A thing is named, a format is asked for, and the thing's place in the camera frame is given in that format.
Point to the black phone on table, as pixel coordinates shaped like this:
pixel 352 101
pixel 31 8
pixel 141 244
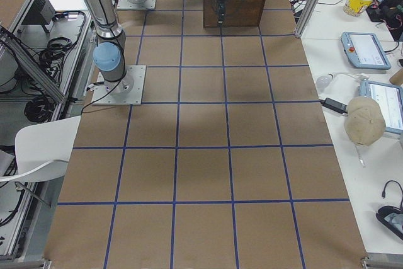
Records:
pixel 391 218

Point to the black power adapter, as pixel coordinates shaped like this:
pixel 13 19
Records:
pixel 334 105

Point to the blue teach pendant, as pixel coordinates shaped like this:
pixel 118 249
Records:
pixel 389 98
pixel 364 51

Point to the beige baseball cap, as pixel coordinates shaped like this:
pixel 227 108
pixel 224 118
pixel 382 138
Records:
pixel 365 123

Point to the dark brown wooden drawer box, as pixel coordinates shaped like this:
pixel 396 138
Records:
pixel 238 13

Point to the upper blue teach pendant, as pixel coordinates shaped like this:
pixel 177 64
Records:
pixel 364 51

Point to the lower blue teach pendant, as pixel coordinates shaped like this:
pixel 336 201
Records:
pixel 389 98

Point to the white light bulb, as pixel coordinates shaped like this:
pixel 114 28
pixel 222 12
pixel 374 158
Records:
pixel 324 81

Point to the white plastic chair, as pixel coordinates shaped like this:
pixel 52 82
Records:
pixel 43 150

